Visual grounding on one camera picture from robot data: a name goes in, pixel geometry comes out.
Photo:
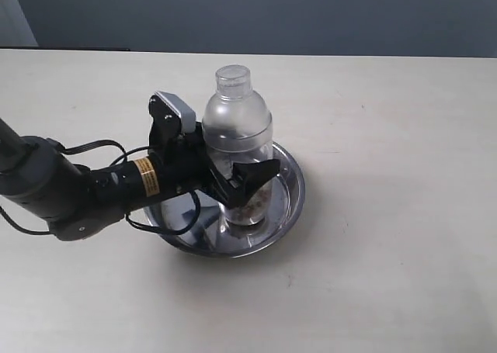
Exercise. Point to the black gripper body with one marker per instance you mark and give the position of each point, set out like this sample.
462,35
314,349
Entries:
180,165

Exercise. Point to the round stainless steel plate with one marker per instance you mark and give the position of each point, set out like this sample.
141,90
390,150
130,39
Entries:
270,214

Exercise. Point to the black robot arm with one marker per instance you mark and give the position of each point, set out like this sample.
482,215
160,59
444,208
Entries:
77,202

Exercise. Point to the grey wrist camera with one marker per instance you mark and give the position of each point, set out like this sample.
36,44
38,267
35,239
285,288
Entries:
186,115

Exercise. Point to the clear plastic jar with beans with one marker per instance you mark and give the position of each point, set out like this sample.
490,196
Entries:
237,124

